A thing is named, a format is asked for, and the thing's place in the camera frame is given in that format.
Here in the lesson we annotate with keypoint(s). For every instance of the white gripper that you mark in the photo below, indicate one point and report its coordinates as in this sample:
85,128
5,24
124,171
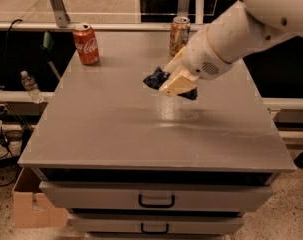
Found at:
201,56

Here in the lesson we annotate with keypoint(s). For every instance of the blue rxbar blueberry wrapper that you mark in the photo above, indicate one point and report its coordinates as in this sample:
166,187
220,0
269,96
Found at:
157,79

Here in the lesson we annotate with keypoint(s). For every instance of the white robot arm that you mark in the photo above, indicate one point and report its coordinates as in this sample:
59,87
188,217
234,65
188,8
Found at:
247,27

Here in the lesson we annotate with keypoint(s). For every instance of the orange soda can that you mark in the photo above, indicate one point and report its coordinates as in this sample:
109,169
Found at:
179,34

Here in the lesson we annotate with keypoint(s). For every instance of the red coke can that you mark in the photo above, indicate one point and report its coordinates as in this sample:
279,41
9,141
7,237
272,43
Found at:
86,43

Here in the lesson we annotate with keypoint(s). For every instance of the grey drawer cabinet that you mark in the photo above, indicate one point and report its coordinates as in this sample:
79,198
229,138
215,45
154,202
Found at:
104,125

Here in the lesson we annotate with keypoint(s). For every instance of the clear plastic water bottle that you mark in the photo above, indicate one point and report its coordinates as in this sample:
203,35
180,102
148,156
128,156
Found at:
32,88

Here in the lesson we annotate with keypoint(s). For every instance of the black caster wheel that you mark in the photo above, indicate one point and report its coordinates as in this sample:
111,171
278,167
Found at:
299,160

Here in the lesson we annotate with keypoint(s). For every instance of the middle grey drawer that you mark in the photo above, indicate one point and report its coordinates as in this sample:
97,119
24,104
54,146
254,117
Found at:
148,224

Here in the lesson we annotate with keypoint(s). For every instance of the grey drawer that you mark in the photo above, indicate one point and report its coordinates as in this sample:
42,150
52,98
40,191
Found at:
144,196
148,224

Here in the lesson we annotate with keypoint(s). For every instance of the top grey drawer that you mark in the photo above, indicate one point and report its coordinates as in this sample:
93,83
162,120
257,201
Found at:
144,196

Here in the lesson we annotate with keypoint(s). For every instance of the cardboard box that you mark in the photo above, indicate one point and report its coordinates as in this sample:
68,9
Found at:
31,208

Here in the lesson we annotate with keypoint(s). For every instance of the middle metal bracket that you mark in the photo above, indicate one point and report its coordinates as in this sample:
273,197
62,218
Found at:
183,0

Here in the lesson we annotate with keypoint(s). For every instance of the metal bracket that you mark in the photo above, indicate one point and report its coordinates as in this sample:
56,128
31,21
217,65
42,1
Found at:
61,16
183,0

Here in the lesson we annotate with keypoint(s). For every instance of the left metal bracket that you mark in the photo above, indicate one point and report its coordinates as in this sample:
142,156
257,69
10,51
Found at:
61,16

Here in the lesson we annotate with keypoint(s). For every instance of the green handled tool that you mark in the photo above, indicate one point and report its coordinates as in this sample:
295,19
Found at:
46,49

